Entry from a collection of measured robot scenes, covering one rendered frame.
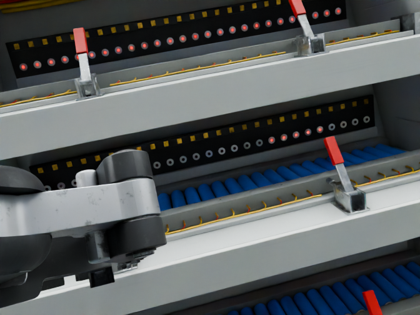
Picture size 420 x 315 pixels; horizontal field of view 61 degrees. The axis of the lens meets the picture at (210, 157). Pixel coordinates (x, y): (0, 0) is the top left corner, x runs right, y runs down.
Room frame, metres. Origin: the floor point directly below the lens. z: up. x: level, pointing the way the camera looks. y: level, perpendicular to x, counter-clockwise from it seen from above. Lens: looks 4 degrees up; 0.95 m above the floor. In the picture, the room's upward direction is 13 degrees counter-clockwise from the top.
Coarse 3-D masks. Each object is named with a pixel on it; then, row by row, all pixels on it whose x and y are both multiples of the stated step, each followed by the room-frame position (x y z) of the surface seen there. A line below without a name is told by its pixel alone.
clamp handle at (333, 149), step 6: (330, 138) 0.43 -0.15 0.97; (330, 144) 0.43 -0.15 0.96; (336, 144) 0.43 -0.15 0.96; (330, 150) 0.43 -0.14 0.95; (336, 150) 0.43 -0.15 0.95; (330, 156) 0.43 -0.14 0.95; (336, 156) 0.43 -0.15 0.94; (336, 162) 0.42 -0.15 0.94; (342, 162) 0.43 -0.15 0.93; (336, 168) 0.42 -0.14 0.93; (342, 168) 0.42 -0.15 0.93; (342, 174) 0.42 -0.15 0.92; (342, 180) 0.42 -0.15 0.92; (348, 180) 0.42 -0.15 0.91; (342, 186) 0.42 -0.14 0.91; (348, 186) 0.42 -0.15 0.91
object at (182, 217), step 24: (360, 168) 0.47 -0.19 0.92; (384, 168) 0.48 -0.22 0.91; (408, 168) 0.49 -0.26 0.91; (240, 192) 0.46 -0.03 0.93; (264, 192) 0.45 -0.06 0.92; (288, 192) 0.46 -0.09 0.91; (312, 192) 0.47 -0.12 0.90; (168, 216) 0.44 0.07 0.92; (192, 216) 0.44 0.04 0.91; (216, 216) 0.44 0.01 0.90
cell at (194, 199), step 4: (188, 188) 0.52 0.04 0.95; (192, 188) 0.52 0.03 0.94; (184, 192) 0.53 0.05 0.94; (188, 192) 0.51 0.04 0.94; (192, 192) 0.50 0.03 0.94; (196, 192) 0.51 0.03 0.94; (188, 196) 0.50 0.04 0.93; (192, 196) 0.49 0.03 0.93; (196, 196) 0.49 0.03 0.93; (188, 200) 0.49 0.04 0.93; (192, 200) 0.48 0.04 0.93; (196, 200) 0.48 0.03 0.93; (200, 200) 0.49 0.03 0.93
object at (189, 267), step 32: (416, 128) 0.54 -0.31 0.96; (224, 160) 0.56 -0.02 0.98; (256, 160) 0.56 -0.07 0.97; (384, 192) 0.45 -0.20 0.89; (416, 192) 0.43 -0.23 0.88; (256, 224) 0.43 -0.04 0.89; (288, 224) 0.41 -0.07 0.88; (320, 224) 0.40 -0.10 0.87; (352, 224) 0.40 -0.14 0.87; (384, 224) 0.41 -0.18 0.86; (416, 224) 0.42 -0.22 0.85; (160, 256) 0.39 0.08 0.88; (192, 256) 0.38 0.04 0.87; (224, 256) 0.38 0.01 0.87; (256, 256) 0.39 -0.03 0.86; (288, 256) 0.40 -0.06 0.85; (320, 256) 0.41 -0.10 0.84; (64, 288) 0.37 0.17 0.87; (96, 288) 0.37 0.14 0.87; (128, 288) 0.38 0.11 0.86; (160, 288) 0.38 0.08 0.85; (192, 288) 0.39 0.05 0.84
